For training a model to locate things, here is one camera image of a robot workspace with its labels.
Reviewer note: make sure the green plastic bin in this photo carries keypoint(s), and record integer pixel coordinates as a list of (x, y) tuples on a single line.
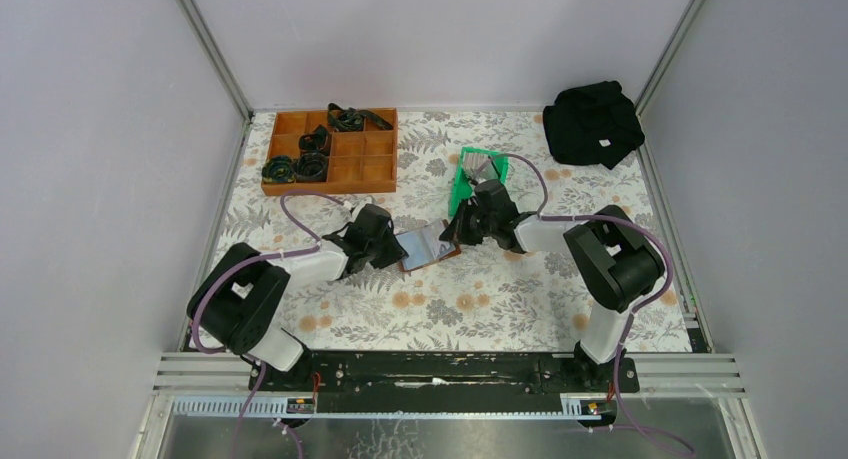
[(462, 189)]

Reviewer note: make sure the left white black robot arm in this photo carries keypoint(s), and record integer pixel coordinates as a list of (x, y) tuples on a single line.
[(233, 309)]

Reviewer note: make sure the black cloth bundle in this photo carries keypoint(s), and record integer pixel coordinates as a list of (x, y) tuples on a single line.
[(594, 124)]

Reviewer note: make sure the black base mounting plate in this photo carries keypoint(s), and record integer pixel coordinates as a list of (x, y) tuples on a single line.
[(529, 372)]

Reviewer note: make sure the rolled belt lower left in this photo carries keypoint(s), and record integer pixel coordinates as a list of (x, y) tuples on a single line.
[(279, 170)]

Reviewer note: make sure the rolled belt lower right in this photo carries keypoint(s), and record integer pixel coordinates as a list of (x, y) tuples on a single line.
[(311, 168)]

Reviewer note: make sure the brown leather card holder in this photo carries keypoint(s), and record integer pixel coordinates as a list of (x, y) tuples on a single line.
[(424, 246)]

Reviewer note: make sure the stack of credit cards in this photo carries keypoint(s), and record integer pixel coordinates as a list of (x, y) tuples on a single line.
[(479, 168)]

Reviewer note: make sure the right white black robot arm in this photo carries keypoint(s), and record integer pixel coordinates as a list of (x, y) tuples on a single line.
[(618, 261)]

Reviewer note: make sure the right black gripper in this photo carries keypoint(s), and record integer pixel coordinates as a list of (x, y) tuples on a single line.
[(457, 230)]

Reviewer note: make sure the rolled belt middle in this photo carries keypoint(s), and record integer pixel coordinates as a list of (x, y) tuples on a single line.
[(318, 141)]

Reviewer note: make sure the wooden compartment tray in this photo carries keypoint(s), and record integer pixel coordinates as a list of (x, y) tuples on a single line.
[(359, 162)]

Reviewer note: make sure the rolled belt top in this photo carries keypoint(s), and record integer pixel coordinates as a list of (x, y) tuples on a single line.
[(354, 120)]

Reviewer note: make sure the rolled belt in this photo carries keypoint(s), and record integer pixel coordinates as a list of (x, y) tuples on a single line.
[(279, 170), (354, 120), (311, 168), (318, 141)]

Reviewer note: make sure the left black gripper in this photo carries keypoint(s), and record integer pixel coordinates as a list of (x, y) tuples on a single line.
[(395, 251)]

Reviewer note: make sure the floral patterned table mat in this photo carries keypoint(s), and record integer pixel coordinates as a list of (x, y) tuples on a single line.
[(485, 298)]

